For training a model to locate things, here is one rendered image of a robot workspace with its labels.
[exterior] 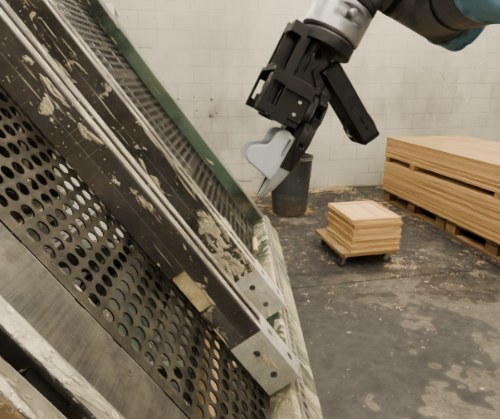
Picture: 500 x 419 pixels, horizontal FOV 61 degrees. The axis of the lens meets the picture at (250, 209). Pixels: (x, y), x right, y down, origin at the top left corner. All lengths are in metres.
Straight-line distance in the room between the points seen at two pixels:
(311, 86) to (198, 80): 4.92
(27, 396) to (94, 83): 0.74
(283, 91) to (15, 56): 0.41
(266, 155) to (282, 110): 0.06
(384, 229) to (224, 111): 2.75
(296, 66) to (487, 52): 6.54
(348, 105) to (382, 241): 3.08
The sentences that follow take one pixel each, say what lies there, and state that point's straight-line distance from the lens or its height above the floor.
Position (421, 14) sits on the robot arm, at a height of 1.53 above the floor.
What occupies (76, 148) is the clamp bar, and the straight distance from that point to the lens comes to 0.72.
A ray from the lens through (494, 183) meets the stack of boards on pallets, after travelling 4.09.
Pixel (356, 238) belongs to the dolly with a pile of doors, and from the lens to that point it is 3.48.
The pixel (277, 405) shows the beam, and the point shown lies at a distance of 0.86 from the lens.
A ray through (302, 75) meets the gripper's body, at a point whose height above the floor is 1.46.
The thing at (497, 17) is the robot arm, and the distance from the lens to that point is 0.46.
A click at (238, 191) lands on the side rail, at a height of 1.02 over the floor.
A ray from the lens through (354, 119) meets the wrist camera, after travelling 0.57.
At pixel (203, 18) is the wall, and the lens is 5.49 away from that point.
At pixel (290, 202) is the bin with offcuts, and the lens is 4.70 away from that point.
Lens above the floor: 1.46
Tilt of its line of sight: 17 degrees down
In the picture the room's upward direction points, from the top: straight up
